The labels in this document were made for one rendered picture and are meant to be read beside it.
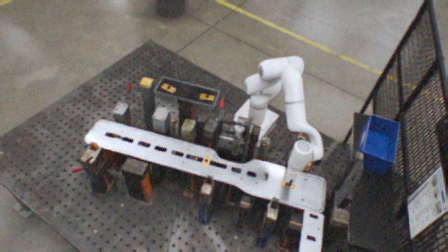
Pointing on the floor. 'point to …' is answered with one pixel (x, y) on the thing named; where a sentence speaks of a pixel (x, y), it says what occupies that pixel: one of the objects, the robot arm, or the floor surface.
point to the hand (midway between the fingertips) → (289, 181)
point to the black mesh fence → (414, 112)
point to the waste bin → (171, 7)
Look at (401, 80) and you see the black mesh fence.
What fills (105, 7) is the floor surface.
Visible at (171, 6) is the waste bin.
